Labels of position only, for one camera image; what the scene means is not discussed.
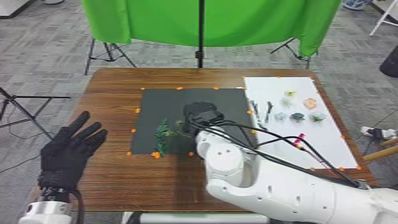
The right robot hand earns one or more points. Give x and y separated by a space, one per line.
197 111

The blue flower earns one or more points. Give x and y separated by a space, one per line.
278 116

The black tripod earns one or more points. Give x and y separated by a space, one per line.
106 53
293 50
23 106

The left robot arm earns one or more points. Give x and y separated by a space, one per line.
46 210

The dark mat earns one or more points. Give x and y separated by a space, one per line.
159 106

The green fern sprig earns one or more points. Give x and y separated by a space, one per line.
161 138

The blue and white vase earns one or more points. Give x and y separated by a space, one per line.
357 4

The white sheet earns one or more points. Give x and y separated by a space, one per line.
294 86

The yellow flower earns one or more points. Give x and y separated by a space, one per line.
287 93

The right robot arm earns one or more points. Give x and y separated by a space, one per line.
277 196

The black stand pole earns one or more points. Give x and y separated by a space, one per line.
199 33

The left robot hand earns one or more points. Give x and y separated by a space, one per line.
65 153

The pink flower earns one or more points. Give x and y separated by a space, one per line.
309 103

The pale grey bar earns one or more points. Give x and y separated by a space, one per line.
200 218

